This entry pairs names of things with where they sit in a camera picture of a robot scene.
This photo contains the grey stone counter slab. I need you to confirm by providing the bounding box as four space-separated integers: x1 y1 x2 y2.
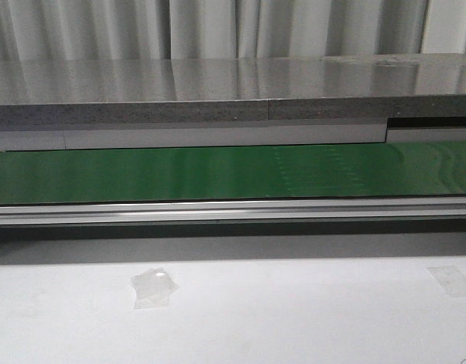
0 52 466 152

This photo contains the green conveyor belt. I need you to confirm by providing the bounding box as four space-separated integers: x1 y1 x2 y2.
0 141 466 206

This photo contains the clear tape strip right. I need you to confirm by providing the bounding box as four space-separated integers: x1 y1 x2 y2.
427 266 466 298

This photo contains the white pleated curtain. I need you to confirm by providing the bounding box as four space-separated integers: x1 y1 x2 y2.
0 1 466 61

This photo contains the aluminium conveyor side rail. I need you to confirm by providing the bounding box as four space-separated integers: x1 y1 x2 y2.
0 196 466 227

